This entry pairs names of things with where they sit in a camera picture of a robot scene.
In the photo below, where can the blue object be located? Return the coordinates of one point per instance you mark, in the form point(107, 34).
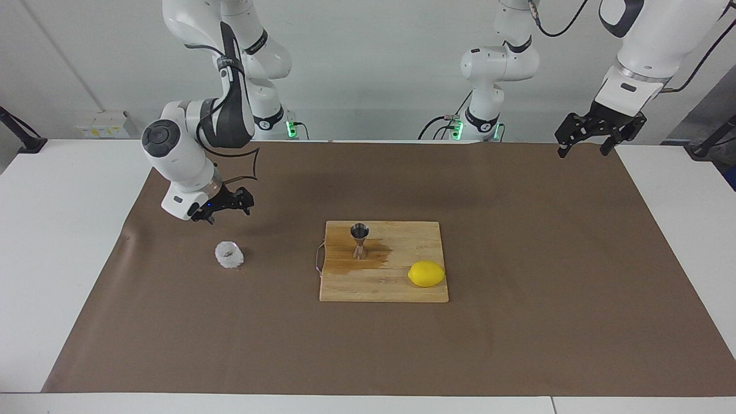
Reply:
point(732, 178)

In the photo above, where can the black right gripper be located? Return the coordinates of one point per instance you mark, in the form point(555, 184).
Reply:
point(214, 204)

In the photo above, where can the black clamp stand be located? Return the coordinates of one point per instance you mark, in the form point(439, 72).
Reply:
point(702, 150)
point(29, 142)

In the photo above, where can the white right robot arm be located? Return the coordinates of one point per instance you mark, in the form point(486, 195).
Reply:
point(172, 161)

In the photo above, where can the steel jigger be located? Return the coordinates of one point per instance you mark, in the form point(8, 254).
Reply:
point(360, 244)

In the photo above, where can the yellow lemon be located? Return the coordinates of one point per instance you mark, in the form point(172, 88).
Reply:
point(426, 274)

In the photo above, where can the brown paper table mat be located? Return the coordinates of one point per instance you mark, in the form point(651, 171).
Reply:
point(368, 345)

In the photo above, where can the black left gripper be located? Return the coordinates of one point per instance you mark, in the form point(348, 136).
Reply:
point(609, 121)

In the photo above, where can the white socket box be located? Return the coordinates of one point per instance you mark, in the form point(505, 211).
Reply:
point(103, 125)

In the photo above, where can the wooden cutting board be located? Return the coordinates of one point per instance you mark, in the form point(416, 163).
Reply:
point(379, 287)

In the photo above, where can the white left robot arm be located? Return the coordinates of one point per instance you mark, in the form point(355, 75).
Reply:
point(650, 40)

